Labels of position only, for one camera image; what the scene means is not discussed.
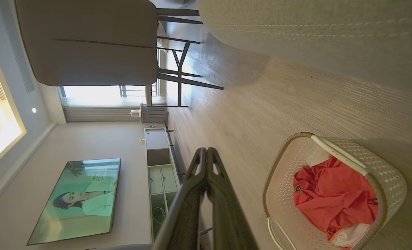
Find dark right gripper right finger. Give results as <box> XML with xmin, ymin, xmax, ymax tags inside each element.
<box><xmin>206</xmin><ymin>148</ymin><xmax>259</xmax><ymax>250</ymax></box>

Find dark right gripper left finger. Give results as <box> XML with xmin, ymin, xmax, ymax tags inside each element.
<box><xmin>152</xmin><ymin>148</ymin><xmax>207</xmax><ymax>250</ymax></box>

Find white perforated laundry basket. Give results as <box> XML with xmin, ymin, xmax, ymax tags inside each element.
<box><xmin>263</xmin><ymin>132</ymin><xmax>408</xmax><ymax>250</ymax></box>

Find grey white television cabinet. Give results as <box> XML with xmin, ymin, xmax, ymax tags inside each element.
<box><xmin>144</xmin><ymin>127</ymin><xmax>186</xmax><ymax>243</ymax></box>

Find small grey slatted cabinet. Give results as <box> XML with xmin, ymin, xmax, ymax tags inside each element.
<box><xmin>140</xmin><ymin>103</ymin><xmax>169</xmax><ymax>125</ymax></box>

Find white pleated curtain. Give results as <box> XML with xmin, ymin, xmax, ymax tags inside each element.
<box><xmin>61</xmin><ymin>97</ymin><xmax>167</xmax><ymax>123</ymax></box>

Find bright window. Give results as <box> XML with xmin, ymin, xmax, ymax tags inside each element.
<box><xmin>62</xmin><ymin>85</ymin><xmax>158</xmax><ymax>98</ymax></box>

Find black metal furniture legs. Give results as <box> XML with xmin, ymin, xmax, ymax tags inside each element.
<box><xmin>156</xmin><ymin>8</ymin><xmax>204</xmax><ymax>25</ymax></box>

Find grey fabric sofa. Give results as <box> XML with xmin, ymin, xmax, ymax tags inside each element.
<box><xmin>197</xmin><ymin>0</ymin><xmax>412</xmax><ymax>98</ymax></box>

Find wall mounted flat television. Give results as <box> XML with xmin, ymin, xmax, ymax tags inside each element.
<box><xmin>27</xmin><ymin>158</ymin><xmax>121</xmax><ymax>246</ymax></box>

